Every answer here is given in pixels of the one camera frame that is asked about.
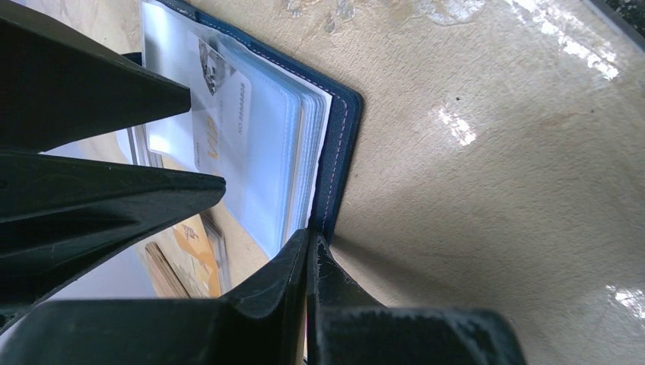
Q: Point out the single silver credit card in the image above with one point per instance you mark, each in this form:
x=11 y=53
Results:
x=220 y=109

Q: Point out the blue leather card holder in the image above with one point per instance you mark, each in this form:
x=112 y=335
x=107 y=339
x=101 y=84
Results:
x=302 y=126

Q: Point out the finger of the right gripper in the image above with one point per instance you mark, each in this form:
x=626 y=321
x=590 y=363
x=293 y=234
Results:
x=62 y=217
x=60 y=86

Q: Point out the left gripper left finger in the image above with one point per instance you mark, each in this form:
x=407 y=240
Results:
x=260 y=321

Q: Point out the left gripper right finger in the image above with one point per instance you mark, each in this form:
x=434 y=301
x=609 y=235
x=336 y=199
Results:
x=346 y=325

